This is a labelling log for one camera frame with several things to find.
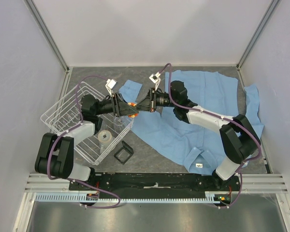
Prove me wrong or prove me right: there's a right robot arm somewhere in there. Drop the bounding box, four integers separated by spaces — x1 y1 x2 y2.
132 81 261 190

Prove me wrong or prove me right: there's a white wire dish rack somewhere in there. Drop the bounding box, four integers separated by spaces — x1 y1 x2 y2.
41 82 133 165

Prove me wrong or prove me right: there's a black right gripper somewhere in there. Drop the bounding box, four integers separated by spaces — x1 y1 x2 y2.
134 87 177 113

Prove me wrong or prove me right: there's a small black square frame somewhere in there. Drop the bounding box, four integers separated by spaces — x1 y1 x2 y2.
114 141 134 165

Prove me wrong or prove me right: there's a light blue button shirt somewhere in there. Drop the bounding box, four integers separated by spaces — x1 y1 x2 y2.
118 70 264 174

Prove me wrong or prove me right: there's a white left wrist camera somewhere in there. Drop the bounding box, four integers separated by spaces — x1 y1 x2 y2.
105 79 117 96

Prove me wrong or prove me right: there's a clear glass with base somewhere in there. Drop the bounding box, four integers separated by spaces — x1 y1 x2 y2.
113 117 126 134

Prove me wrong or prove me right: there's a clear drinking glass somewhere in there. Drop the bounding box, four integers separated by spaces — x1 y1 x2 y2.
98 130 113 154

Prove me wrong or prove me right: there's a light blue cable duct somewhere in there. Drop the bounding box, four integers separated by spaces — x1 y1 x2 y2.
35 192 219 203

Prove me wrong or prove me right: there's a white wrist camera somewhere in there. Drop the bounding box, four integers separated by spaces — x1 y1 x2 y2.
105 79 117 96
149 72 161 90

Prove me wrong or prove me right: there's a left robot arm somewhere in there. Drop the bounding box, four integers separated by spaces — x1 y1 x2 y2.
34 93 139 190

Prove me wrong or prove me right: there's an aluminium frame rail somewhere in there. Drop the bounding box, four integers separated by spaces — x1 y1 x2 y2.
13 173 73 232

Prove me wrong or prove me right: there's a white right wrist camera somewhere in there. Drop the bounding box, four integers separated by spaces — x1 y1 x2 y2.
149 72 161 90

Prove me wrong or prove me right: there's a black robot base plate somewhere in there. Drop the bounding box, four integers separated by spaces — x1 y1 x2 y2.
68 172 244 200

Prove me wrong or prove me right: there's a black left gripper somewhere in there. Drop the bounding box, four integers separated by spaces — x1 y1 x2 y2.
94 92 139 117

